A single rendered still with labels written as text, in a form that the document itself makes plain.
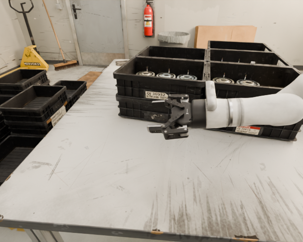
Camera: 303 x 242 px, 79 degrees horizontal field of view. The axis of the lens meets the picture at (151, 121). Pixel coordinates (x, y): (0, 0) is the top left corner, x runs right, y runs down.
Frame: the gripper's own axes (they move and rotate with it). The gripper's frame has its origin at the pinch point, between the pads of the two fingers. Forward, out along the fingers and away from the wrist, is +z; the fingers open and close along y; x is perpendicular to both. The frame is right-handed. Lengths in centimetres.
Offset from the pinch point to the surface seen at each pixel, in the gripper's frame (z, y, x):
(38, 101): 115, 65, -43
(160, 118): 4.6, 24.5, -26.3
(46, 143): 48, 3, -17
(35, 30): 296, 311, -55
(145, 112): 11.9, 25.8, -23.3
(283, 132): -46, 20, -33
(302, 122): -51, 20, -27
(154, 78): 4.5, 28.9, -7.2
